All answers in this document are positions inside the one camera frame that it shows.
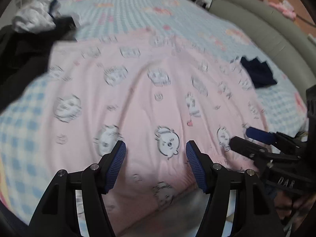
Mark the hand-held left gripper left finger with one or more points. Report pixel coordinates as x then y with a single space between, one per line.
114 167

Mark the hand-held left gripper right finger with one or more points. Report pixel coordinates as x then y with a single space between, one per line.
196 167

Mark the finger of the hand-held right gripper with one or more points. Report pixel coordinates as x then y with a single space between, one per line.
246 149
259 133

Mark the pink printed pants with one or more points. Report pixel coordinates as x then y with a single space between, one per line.
138 98

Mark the person's right hand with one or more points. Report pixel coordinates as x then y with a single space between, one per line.
288 205

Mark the navy blue garment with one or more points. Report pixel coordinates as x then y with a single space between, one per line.
259 72

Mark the pink cloth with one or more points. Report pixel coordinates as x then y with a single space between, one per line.
282 8

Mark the blue checkered printed blanket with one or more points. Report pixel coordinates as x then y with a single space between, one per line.
172 24

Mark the black garment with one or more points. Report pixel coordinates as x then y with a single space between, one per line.
22 54

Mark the white satin garment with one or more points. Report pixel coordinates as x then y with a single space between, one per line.
34 17

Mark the grey padded bed frame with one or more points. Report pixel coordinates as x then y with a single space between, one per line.
259 24

